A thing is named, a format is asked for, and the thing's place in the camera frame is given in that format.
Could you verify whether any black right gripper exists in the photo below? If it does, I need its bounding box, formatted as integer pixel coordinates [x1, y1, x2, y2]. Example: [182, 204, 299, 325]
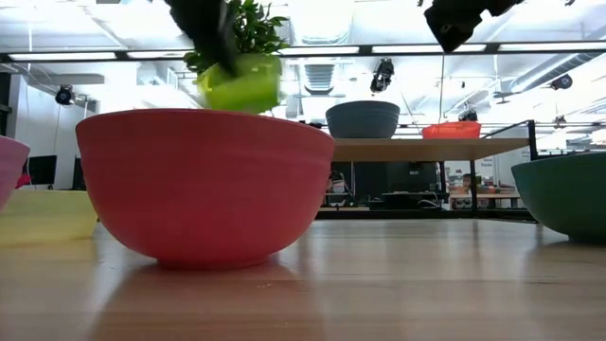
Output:
[423, 0, 525, 53]

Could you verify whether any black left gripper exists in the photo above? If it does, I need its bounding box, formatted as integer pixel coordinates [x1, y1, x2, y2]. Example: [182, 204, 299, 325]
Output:
[163, 0, 241, 78]

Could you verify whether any small lime green bowl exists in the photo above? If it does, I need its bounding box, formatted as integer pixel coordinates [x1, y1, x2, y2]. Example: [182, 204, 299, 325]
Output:
[196, 52, 284, 115]

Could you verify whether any small orange bowl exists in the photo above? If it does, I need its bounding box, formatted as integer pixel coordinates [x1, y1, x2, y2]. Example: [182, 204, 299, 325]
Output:
[420, 120, 482, 140]

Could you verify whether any large grey-blue bowl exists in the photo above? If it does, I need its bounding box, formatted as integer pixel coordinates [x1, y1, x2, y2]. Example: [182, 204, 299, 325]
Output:
[325, 99, 401, 139]

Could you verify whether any large dark green bowl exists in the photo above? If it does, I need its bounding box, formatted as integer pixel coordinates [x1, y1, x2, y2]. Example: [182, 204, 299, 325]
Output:
[510, 151, 606, 243]

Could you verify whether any large pink bowl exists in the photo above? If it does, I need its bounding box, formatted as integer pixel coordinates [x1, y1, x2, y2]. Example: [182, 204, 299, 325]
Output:
[0, 135, 31, 213]

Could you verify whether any small green potted tree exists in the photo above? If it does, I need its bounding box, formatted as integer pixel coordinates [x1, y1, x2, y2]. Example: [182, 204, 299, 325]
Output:
[183, 0, 290, 77]

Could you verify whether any white ceiling air vent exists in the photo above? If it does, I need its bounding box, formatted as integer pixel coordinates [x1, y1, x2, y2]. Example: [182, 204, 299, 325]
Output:
[302, 63, 335, 96]

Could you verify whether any round black ceiling fixture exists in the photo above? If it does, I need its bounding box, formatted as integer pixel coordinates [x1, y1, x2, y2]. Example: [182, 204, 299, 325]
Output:
[549, 73, 574, 92]

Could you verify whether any large red bowl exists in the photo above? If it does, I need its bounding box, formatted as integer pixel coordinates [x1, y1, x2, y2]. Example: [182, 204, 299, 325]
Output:
[75, 108, 336, 271]

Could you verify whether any background table with clutter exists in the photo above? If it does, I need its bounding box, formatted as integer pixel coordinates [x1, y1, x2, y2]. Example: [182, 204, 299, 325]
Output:
[448, 172, 522, 210]

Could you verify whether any black computer monitor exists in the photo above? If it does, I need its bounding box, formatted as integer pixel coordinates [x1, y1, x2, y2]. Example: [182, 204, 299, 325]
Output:
[24, 154, 58, 187]
[71, 156, 89, 191]

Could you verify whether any small yellow bowl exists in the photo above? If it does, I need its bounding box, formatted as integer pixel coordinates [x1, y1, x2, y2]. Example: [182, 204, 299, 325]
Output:
[0, 188, 99, 246]

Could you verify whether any black ceiling light rail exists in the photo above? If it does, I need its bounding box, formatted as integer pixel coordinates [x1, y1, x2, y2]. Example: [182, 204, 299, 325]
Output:
[0, 42, 606, 63]

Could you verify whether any wooden shelf with black frame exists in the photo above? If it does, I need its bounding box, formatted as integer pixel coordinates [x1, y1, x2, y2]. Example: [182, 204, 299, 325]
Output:
[315, 118, 541, 223]

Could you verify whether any black wall camera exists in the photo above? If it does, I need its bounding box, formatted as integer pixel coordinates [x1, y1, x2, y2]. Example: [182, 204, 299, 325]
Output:
[54, 84, 77, 107]

